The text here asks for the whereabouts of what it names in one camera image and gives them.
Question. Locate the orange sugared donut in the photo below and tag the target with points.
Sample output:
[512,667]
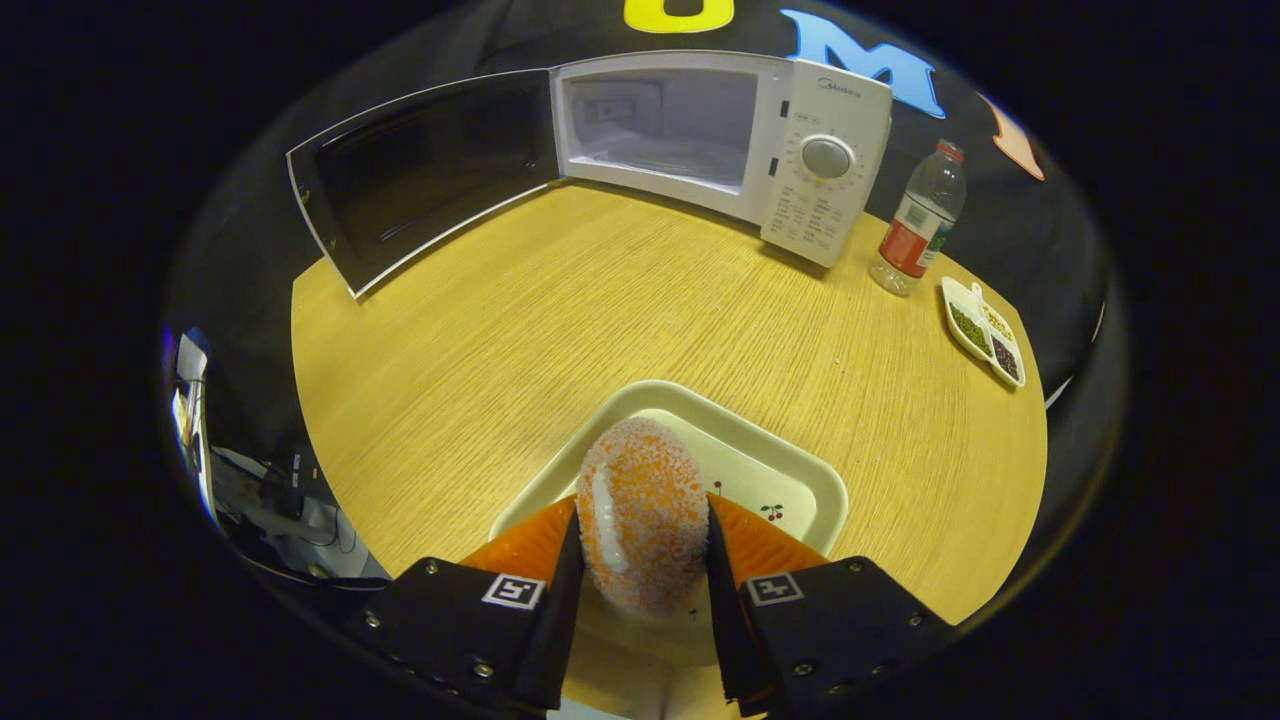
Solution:
[645,510]

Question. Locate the grey floor equipment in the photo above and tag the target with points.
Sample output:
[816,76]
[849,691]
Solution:
[300,530]

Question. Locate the clear red label bottle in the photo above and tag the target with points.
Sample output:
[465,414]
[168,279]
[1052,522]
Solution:
[915,230]

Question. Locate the white microwave oven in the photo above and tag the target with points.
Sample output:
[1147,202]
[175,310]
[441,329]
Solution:
[800,200]

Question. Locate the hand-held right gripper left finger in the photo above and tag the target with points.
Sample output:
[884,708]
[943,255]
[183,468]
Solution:
[562,640]

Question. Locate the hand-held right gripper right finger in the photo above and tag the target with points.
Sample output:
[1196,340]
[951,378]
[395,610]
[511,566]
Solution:
[725,630]

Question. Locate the cream cherry print tray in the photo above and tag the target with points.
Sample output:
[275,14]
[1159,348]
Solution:
[740,450]

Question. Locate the white divided bean dish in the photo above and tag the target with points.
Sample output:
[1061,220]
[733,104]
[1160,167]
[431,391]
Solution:
[975,330]

